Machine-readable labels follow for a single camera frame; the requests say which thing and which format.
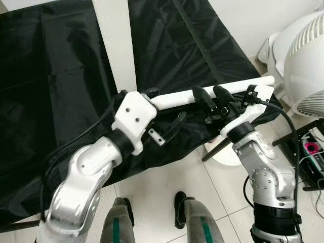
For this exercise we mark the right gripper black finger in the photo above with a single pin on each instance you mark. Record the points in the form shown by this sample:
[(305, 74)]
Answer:
[(202, 97), (223, 93)]

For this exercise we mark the white plastic table leg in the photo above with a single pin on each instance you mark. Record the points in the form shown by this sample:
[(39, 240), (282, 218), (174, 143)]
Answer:
[(177, 97)]

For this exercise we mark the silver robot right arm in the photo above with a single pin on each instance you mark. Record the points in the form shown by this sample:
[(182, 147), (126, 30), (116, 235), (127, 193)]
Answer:
[(268, 172)]

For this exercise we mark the white round floor plate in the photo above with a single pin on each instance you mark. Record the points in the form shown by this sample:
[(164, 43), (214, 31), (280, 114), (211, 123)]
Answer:
[(228, 158)]

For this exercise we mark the black floor stand base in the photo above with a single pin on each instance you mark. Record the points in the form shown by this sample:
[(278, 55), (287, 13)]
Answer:
[(293, 147)]

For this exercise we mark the white floor fan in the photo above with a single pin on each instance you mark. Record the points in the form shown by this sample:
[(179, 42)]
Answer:
[(304, 66)]

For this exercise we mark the grey robot left foot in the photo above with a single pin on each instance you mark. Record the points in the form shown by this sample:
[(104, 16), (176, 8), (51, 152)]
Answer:
[(116, 223)]

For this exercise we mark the grey robot foot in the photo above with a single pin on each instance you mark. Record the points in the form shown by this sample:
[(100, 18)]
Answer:
[(200, 223), (116, 223)]

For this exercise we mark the grey robot right foot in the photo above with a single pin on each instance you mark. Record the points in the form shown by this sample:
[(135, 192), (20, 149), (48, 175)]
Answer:
[(200, 223)]

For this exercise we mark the black table cloth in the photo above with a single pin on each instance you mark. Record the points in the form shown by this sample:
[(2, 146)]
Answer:
[(50, 76)]

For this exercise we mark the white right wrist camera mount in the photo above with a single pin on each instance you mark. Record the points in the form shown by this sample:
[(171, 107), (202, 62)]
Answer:
[(253, 114)]

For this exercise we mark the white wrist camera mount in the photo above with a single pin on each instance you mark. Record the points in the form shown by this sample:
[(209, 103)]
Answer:
[(253, 114), (132, 116)]

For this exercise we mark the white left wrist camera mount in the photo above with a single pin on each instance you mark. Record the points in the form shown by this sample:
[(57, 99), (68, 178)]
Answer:
[(132, 116)]

